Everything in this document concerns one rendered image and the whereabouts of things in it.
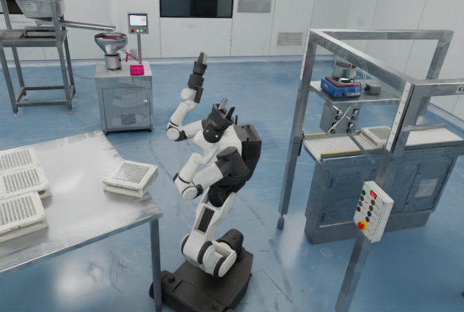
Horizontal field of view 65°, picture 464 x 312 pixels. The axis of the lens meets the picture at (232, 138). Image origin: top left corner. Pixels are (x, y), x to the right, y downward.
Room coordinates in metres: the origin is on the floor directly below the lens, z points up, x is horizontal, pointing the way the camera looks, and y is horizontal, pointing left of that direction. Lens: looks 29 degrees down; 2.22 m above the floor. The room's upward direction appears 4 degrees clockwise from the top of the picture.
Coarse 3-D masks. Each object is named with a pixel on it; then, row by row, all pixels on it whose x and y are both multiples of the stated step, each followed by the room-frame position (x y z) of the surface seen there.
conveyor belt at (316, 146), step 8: (440, 128) 2.81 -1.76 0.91; (416, 136) 2.63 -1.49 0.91; (424, 136) 2.64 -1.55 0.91; (432, 136) 2.65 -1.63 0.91; (440, 136) 2.66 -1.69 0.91; (448, 136) 2.67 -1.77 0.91; (456, 136) 2.68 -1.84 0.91; (304, 144) 2.39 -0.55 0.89; (312, 144) 2.36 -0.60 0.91; (320, 144) 2.37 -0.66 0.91; (328, 144) 2.38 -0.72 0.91; (336, 144) 2.39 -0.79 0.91; (344, 144) 2.39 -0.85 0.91; (352, 144) 2.40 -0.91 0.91; (360, 144) 2.41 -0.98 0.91; (368, 144) 2.42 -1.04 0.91; (408, 144) 2.47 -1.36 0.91; (312, 152) 2.28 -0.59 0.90; (320, 152) 2.25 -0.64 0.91; (328, 152) 2.26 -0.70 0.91
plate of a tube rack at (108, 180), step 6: (120, 162) 1.89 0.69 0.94; (126, 162) 1.90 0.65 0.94; (132, 162) 1.90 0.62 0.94; (138, 162) 1.91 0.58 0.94; (114, 168) 1.82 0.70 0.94; (150, 168) 1.85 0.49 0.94; (156, 168) 1.86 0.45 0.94; (108, 174) 1.76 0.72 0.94; (114, 174) 1.77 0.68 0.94; (126, 174) 1.78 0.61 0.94; (150, 174) 1.79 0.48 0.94; (108, 180) 1.70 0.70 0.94; (114, 180) 1.70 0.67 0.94; (120, 180) 1.71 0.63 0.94; (144, 180) 1.73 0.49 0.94; (120, 186) 1.67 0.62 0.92; (126, 186) 1.67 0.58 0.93; (132, 186) 1.66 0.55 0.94; (138, 186) 1.66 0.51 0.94; (144, 186) 1.69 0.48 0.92
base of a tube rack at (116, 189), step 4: (156, 176) 1.86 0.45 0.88; (152, 180) 1.80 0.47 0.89; (148, 184) 1.75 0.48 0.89; (104, 188) 1.69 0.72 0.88; (108, 188) 1.69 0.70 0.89; (112, 188) 1.68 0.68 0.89; (116, 188) 1.69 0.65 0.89; (120, 188) 1.69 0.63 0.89; (124, 188) 1.69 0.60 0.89; (128, 188) 1.70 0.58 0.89; (144, 188) 1.71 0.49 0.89; (116, 192) 1.68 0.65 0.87; (120, 192) 1.67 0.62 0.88; (124, 192) 1.67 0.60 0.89; (128, 192) 1.67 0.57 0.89; (132, 192) 1.67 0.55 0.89; (136, 192) 1.67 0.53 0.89; (144, 192) 1.68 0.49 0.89; (136, 196) 1.66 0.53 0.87; (140, 196) 1.65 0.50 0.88
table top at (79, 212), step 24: (48, 144) 2.16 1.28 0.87; (72, 144) 2.18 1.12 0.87; (96, 144) 2.20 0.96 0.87; (48, 168) 1.87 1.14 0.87; (72, 168) 1.89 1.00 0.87; (96, 168) 1.91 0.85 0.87; (72, 192) 1.66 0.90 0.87; (96, 192) 1.67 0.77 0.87; (48, 216) 1.45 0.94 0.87; (72, 216) 1.46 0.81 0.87; (96, 216) 1.47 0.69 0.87; (120, 216) 1.49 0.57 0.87; (144, 216) 1.50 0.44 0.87; (24, 240) 1.27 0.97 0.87; (48, 240) 1.28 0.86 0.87; (72, 240) 1.29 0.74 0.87; (96, 240) 1.33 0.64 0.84; (0, 264) 1.11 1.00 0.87; (24, 264) 1.13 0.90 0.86
